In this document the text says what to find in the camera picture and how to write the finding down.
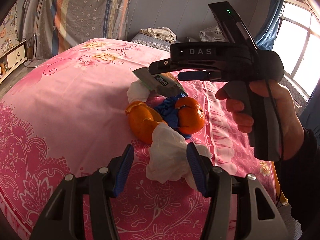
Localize cream crumpled clothes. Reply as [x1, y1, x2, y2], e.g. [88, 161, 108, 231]
[139, 27, 177, 44]

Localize grey green snack packet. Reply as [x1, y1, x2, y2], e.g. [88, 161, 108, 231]
[132, 67, 188, 98]

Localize blue nitrile glove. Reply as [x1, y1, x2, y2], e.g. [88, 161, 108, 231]
[153, 92, 191, 139]

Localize tiger plush toy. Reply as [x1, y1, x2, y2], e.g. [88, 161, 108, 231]
[199, 25, 226, 42]

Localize cartoon wall poster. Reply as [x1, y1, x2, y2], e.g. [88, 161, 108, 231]
[0, 2, 19, 55]

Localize window with white frame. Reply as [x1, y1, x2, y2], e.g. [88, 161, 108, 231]
[273, 0, 319, 97]

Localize white low cabinet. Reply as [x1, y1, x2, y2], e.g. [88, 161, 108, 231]
[0, 40, 27, 83]

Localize pink floral table cover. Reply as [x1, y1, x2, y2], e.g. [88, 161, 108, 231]
[0, 38, 277, 240]

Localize grey quilted sofa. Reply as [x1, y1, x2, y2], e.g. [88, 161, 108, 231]
[131, 33, 171, 52]

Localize orange peel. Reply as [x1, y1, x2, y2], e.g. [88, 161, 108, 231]
[175, 97, 205, 134]
[125, 101, 167, 145]

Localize person's right hand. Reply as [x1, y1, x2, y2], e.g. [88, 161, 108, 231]
[216, 80, 305, 161]

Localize person's right forearm black sleeve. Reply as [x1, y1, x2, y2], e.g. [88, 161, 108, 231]
[275, 128, 319, 232]

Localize white tissue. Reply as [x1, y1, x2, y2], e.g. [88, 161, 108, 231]
[127, 80, 150, 103]
[146, 124, 197, 190]

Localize grey hanging cloth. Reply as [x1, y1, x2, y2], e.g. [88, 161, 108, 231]
[22, 0, 51, 41]

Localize white tissue front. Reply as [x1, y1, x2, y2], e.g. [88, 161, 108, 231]
[146, 124, 197, 190]

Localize blue curtain left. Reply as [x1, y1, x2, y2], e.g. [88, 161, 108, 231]
[254, 0, 285, 50]

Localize striped sheet covered wardrobe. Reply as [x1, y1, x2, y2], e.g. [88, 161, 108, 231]
[34, 0, 130, 60]

